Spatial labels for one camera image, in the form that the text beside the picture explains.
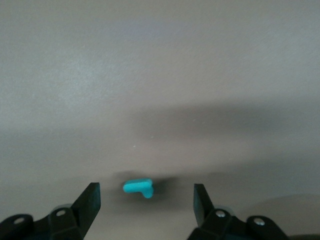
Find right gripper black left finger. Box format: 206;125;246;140
48;182;101;240

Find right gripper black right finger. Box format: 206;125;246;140
187;183;236;240

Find teal foam letter r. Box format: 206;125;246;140
122;177;154;200

